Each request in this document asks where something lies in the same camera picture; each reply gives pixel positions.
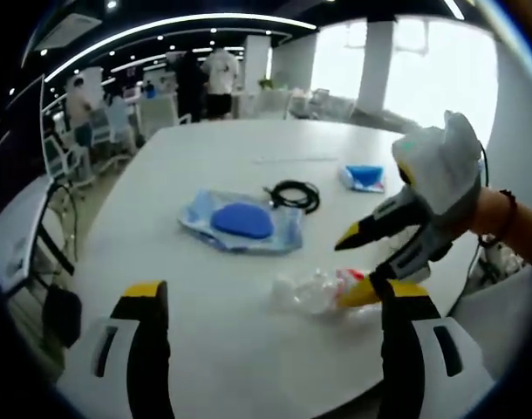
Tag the blue wet wipes pack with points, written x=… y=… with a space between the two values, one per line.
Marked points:
x=242 y=222

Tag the white side desk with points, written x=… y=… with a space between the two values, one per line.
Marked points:
x=17 y=235

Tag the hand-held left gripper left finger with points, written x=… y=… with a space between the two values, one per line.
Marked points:
x=148 y=349

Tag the black round seat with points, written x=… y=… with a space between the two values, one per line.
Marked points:
x=62 y=316

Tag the white table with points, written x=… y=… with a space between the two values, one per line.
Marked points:
x=248 y=270

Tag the person's light clothing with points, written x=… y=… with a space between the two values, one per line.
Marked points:
x=506 y=314

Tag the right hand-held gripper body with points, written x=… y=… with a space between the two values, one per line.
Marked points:
x=449 y=174

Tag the green potted plant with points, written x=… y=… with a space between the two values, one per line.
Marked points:
x=267 y=84

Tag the small blue tissue packet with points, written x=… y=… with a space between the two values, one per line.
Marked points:
x=363 y=176

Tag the white office chair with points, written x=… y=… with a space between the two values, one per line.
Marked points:
x=157 y=115
x=67 y=159

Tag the clear plastic bottle red label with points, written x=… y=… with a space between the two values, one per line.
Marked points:
x=309 y=290

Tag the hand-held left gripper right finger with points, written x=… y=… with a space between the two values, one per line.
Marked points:
x=401 y=349

